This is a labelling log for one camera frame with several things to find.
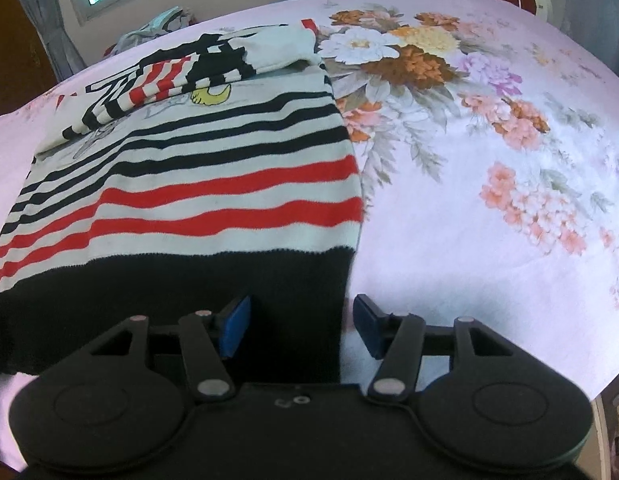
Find pink floral bed sheet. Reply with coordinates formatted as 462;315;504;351
0;0;619;479

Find striped red black white sweater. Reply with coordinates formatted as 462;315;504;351
0;23;363;382

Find brown wooden door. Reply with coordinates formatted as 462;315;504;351
0;0;58;115

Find grey curtain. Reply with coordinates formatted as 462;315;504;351
20;0;86;81

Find crumpled grey clothes pile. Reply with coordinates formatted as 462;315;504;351
103;6;198;58

